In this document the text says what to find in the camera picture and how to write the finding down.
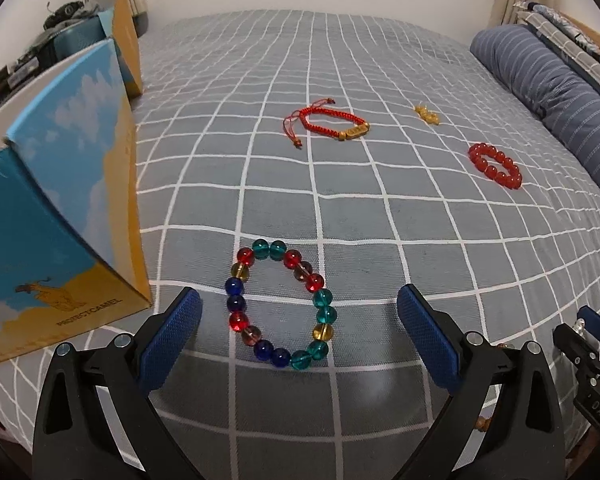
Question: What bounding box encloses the folded patterned quilt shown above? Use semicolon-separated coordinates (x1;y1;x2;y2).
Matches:
512;0;600;106

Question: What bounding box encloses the grey checked bedsheet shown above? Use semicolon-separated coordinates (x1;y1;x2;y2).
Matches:
0;7;600;480

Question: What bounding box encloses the red cord bracelet gold charm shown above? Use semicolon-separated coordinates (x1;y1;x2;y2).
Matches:
282;101;370;151

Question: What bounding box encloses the small gold charm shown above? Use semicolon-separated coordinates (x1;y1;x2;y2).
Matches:
413;104;441;127

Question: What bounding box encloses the dark clutter pile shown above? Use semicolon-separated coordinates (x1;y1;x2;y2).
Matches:
44;2;99;29

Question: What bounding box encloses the blue and yellow cardboard box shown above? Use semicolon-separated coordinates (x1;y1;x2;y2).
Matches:
0;0;153;368

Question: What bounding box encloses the teal suitcase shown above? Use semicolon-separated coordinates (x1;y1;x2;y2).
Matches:
55;12;116;61

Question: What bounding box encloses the multicolour glass bead bracelet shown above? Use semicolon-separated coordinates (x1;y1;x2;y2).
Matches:
224;239;337;372

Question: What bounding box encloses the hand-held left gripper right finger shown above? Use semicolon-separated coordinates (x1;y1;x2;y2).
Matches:
396;283;566;480

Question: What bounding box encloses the black flat devices stack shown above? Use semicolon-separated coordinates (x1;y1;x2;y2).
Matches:
0;30;57;93

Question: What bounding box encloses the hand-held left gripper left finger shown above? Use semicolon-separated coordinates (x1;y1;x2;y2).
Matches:
31;286;203;480

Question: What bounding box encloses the blue striped pillow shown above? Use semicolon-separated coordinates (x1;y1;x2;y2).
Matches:
470;24;600;211

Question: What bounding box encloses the red bead bracelet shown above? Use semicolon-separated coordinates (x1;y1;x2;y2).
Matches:
468;142;523;191

